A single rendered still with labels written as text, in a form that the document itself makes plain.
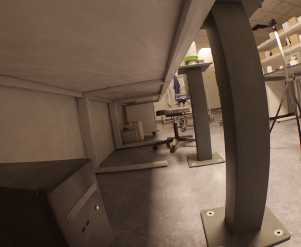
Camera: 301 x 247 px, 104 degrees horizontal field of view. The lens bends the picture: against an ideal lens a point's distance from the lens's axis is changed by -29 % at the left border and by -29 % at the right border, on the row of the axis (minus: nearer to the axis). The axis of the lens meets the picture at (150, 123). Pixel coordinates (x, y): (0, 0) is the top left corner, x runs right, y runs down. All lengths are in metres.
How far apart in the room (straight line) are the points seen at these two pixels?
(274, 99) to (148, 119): 2.63
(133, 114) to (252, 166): 3.05
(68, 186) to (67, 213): 0.05
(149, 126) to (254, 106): 3.00
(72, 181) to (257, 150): 0.47
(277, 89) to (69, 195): 3.67
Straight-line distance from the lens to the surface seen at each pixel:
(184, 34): 0.52
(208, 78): 7.16
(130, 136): 2.69
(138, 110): 3.38
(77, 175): 0.31
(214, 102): 7.12
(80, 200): 0.31
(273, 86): 3.64
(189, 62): 1.39
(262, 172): 0.55
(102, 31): 0.51
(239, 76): 0.48
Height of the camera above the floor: 0.48
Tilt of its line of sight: 4 degrees down
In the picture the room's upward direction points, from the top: 8 degrees counter-clockwise
